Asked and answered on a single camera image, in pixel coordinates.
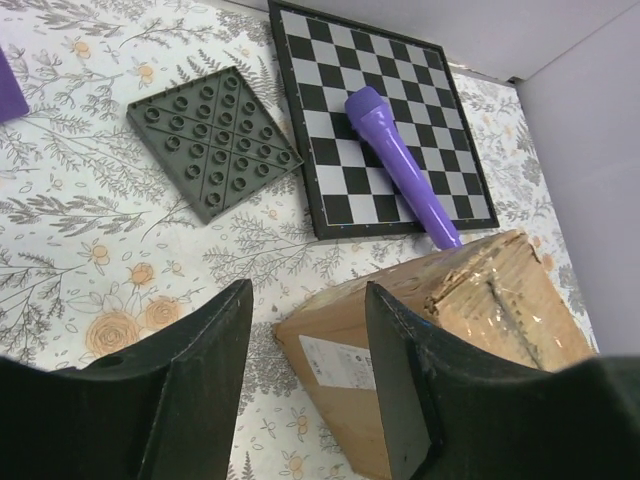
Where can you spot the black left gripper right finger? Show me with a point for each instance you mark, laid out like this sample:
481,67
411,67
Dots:
450,410

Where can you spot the grey studded building plate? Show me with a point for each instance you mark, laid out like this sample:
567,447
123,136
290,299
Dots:
215,141

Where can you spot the black white chessboard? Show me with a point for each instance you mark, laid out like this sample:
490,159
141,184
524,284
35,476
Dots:
325,58

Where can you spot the brown cardboard express box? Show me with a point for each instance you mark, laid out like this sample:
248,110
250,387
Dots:
494,293

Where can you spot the purple toy microphone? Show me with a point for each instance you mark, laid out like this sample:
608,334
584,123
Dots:
372,119

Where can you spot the purple capped clear bottle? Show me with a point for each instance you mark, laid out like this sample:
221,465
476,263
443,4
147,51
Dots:
12,102

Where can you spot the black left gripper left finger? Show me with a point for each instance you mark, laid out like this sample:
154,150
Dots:
162,408

